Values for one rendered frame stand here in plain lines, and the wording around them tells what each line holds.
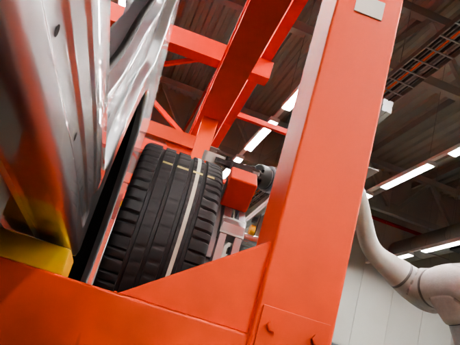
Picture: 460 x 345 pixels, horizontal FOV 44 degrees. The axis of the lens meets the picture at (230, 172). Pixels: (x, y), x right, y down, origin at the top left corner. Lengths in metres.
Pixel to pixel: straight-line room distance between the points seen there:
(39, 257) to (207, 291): 0.31
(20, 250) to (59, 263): 0.07
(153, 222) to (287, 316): 0.44
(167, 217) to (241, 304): 0.37
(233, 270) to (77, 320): 0.30
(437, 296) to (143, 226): 0.97
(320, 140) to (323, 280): 0.29
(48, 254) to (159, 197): 0.42
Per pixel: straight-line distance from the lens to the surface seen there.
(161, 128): 5.70
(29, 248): 1.10
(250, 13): 4.16
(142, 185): 1.44
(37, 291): 1.08
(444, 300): 1.91
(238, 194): 1.53
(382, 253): 1.98
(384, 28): 1.42
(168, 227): 1.40
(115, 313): 1.07
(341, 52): 1.34
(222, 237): 1.47
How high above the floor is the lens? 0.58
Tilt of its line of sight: 20 degrees up
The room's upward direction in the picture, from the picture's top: 17 degrees clockwise
